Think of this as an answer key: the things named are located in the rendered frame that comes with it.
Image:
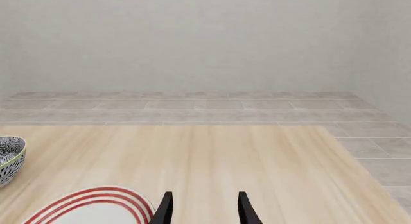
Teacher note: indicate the white plate with red rings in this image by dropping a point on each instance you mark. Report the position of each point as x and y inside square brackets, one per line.
[96, 207]

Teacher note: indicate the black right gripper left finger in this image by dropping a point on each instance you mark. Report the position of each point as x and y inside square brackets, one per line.
[164, 212]

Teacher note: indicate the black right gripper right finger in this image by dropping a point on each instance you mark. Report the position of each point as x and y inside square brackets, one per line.
[248, 212]

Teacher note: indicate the black and white patterned bowl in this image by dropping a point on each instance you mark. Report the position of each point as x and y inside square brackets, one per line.
[11, 159]

